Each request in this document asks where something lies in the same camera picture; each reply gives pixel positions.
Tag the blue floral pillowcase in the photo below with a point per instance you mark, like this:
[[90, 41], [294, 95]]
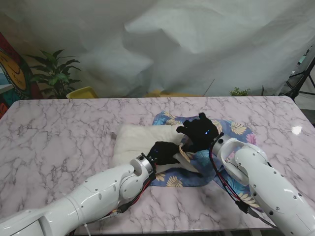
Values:
[[177, 180]]

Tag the yellow chair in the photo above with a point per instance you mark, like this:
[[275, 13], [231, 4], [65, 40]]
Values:
[[82, 93]]

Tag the black tripod stand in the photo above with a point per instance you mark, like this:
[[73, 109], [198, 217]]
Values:
[[301, 83]]

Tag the white fluffy pillow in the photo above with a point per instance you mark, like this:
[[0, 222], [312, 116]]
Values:
[[137, 140]]

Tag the thin brown stick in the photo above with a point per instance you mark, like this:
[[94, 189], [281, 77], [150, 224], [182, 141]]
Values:
[[209, 87]]

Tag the colourful mural board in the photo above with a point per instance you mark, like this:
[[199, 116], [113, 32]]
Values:
[[12, 73]]

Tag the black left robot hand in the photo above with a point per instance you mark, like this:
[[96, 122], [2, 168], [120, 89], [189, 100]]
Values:
[[163, 153]]

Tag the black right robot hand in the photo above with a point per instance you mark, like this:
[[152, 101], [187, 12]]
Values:
[[201, 134]]

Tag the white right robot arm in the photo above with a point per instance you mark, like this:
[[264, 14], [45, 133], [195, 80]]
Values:
[[265, 177]]

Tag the large green potted plant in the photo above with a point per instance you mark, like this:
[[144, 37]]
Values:
[[55, 73]]

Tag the small green plant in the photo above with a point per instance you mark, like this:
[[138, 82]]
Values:
[[240, 92]]

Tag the white backdrop sheet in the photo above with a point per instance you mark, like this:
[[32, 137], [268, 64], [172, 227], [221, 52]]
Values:
[[157, 44]]

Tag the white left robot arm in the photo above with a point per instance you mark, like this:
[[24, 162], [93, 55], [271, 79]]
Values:
[[93, 194]]

